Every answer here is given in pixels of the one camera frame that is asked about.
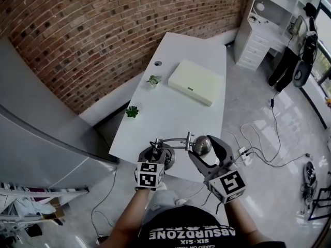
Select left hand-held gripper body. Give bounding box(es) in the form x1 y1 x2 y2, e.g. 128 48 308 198
134 160 167 192

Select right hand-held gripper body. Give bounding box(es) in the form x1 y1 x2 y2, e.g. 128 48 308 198
203 161 246 205

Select silver metal table lamp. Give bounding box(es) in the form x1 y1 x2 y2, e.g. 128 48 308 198
143 131 213 171

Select person's right forearm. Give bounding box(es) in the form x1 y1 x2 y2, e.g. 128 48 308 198
223 197 262 244

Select person's left forearm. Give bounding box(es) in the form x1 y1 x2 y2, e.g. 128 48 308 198
99 187 152 248

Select white power strip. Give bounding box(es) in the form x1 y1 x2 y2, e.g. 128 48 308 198
237 147 252 167

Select person's grey trousers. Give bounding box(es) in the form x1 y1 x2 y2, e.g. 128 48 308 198
143 189 187 218

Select small green succulent plant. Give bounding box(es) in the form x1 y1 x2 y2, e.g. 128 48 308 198
125 105 141 119

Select person's black printed t-shirt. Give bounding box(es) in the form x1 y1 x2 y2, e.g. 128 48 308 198
136 205 287 248

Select cream flat box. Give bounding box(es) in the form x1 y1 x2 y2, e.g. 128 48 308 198
168 58 224 107

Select small pale-leaved potted plant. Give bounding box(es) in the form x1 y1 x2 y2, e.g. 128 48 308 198
146 74 162 89

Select white drawer cabinet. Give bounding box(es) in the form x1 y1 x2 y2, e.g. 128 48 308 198
233 21 272 71

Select large grey cabinet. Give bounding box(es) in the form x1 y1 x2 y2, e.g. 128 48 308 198
0 37 117 191

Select aluminium ladder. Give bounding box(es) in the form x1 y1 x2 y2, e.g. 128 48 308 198
0 181 90 234

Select white shelf unit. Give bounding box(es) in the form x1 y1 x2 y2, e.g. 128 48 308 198
252 0 325 54

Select white floor cable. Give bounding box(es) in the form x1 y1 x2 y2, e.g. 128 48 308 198
221 123 271 165

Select thin black floor cable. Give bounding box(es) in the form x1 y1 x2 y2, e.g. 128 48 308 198
90 166 117 239

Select long black floor cable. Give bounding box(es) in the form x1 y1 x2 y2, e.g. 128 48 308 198
245 91 312 168

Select black round cable reel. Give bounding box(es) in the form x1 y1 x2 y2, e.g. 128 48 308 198
299 160 319 204

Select black metal frame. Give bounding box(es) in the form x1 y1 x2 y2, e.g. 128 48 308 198
307 187 331 222

